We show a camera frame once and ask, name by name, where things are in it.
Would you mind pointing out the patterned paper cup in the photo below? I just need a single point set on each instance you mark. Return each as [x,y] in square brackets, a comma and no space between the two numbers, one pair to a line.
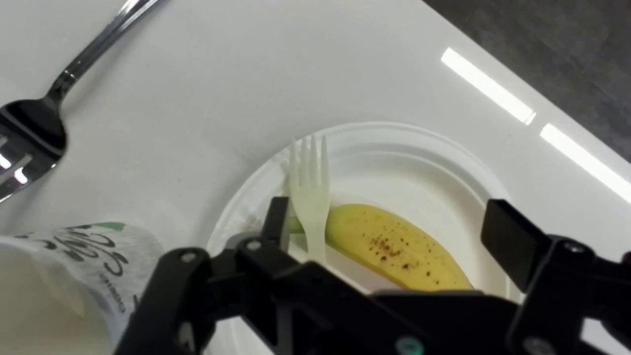
[71,289]

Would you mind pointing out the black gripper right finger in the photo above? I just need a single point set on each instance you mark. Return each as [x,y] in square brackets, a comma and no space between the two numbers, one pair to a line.
[558,289]

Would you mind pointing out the white foam plate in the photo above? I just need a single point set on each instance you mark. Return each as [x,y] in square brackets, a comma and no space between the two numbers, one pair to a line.
[406,171]

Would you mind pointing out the yellow banana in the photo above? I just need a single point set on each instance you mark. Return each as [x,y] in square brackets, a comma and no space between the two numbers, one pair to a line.
[394,250]

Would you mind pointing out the white plastic fork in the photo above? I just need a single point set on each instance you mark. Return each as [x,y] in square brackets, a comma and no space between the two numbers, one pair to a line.
[310,191]

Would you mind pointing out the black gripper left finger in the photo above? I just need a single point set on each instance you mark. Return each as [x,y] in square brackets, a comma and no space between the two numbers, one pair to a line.
[183,297]

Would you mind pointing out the metal fork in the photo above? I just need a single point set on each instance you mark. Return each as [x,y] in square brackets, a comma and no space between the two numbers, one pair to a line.
[39,126]

